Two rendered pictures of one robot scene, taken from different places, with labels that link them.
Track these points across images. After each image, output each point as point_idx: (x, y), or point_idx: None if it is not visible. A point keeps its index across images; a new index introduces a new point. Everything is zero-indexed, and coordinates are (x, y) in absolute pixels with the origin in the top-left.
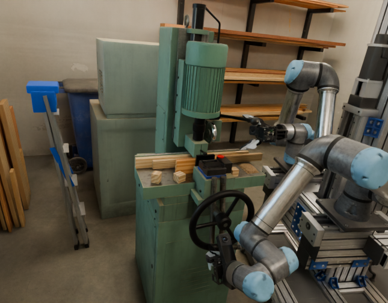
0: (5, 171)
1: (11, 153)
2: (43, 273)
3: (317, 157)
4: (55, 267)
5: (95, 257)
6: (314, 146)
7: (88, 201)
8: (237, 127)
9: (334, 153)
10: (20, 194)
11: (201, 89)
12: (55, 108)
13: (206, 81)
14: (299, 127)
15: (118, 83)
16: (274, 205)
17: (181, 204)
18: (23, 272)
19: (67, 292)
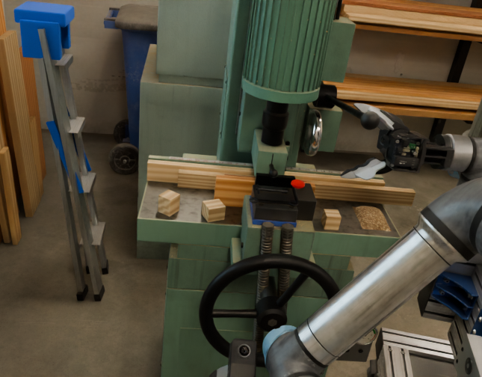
0: None
1: (12, 121)
2: (19, 325)
3: (459, 224)
4: (39, 320)
5: (104, 319)
6: (457, 197)
7: (126, 223)
8: (446, 131)
9: None
10: (22, 191)
11: (273, 40)
12: (57, 53)
13: (285, 25)
14: None
15: (183, 17)
16: (344, 309)
17: (213, 263)
18: None
19: (44, 366)
